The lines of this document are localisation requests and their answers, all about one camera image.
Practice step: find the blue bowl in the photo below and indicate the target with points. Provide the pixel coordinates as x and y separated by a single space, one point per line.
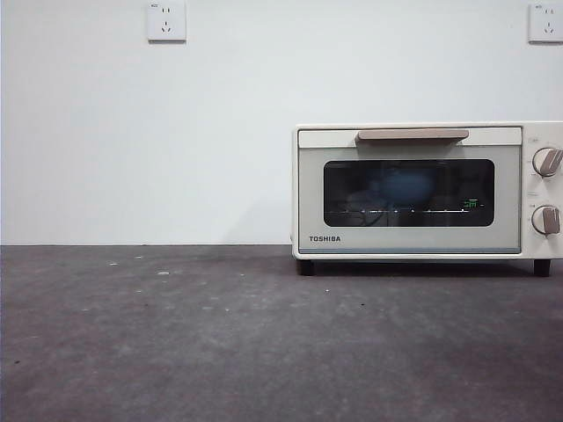
402 186

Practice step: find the cream toaster oven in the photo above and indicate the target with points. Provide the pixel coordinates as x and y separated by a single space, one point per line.
534 193

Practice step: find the beige oven knob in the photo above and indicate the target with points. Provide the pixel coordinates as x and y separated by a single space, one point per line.
545 162
545 220

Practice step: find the white wall socket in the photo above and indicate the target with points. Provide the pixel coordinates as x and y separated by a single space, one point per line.
166 22
547 22

